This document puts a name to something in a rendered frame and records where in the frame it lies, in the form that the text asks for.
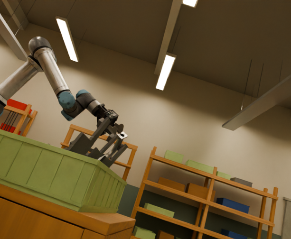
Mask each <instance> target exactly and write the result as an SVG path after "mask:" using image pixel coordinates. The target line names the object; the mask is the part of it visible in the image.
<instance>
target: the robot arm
mask: <svg viewBox="0 0 291 239"><path fill-rule="evenodd" d="M28 48H29V51H30V53H31V54H30V55H29V56H28V57H27V61H26V62H25V63H24V64H23V65H22V66H21V67H20V68H19V69H17V70H16V71H15V72H14V73H13V74H12V75H10V76H9V77H8V78H7V79H6V80H5V81H4V82H2V83H1V84H0V116H1V115H2V114H3V110H4V107H5V106H6V105H7V100H8V99H9V98H11V97H12V96H13V95H14V94H15V93H16V92H17V91H18V90H19V89H21V88H22V87H23V86H24V85H25V84H26V83H27V82H28V81H29V80H30V79H32V78H33V77H34V76H35V75H36V74H37V73H38V72H44V73H45V75H46V77H47V79H48V81H49V83H50V85H51V87H52V89H53V91H54V93H55V95H56V97H57V99H58V102H59V104H60V106H61V107H62V108H63V110H62V111H61V114H62V115H63V116H64V117H65V118H66V119H67V120H68V121H71V120H72V119H74V118H75V117H76V116H78V115H79V114H80V113H81V112H82V111H84V110H85V109H87V110H88V111H89V112H90V113H91V114H92V115H94V116H95V117H97V122H98V120H99V119H101V118H104V119H105V118H106V117H108V118H109V119H110V121H111V122H110V124H109V125H108V126H107V127H106V129H105V130H104V131H103V133H102V134H101V135H100V136H102V135H104V134H106V133H108V134H109V135H110V134H114V135H115V134H116V133H117V132H118V133H121V132H123V128H124V125H123V124H120V125H119V124H117V123H116V121H117V119H118V116H119V115H118V114H117V113H116V112H115V111H114V110H110V109H109V110H107V109H106V108H105V107H104V106H105V104H104V103H103V104H100V103H99V102H98V101H97V100H96V99H95V98H94V97H93V96H92V95H91V93H89V92H88V91H87V90H85V89H82V90H80V91H78V93H77V94H76V96H75V97H76V100H75V98H74V96H73V95H72V93H71V91H70V89H69V87H68V85H67V84H66V82H65V80H64V78H63V76H62V74H61V72H60V70H59V68H58V66H57V64H56V55H55V53H54V51H53V49H52V47H51V45H50V43H49V42H48V41H47V40H46V39H45V38H43V37H34V38H32V39H31V40H30V42H29V44H28Z"/></svg>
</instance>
